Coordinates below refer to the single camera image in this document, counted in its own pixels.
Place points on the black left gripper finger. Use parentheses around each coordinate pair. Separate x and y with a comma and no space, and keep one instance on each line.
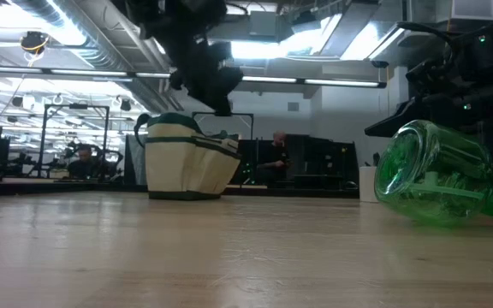
(216,96)

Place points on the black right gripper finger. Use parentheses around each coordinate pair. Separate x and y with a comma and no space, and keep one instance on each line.
(400,115)

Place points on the green plastic spray bottle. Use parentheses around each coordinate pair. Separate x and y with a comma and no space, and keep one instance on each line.
(435,179)

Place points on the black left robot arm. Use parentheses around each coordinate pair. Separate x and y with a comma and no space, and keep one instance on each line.
(178,19)

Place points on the beige green gardening bag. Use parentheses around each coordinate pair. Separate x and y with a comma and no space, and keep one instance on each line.
(178,167)

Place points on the grey ceiling box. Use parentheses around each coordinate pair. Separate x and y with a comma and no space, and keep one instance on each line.
(263,23)

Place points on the long ceiling light strip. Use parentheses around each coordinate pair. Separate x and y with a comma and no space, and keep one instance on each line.
(340,82)

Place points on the succulent in white pot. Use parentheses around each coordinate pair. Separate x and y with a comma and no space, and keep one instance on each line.
(367,184)

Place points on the white ceiling air unit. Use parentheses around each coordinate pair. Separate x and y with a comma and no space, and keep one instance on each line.
(473,8)

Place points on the bright ceiling light panel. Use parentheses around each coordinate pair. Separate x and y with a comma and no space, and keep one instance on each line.
(366,43)

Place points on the person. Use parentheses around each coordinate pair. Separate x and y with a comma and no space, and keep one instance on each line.
(274,162)
(84,167)

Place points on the black cabinet row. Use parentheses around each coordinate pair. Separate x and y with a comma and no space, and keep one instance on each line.
(323,158)

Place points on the black ceiling camera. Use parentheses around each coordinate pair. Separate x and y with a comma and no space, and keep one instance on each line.
(379,64)

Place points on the grey wall vent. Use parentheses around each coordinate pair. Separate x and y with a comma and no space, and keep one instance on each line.
(292,106)

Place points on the black aluminium table frame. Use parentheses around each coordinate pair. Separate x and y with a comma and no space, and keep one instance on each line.
(293,192)

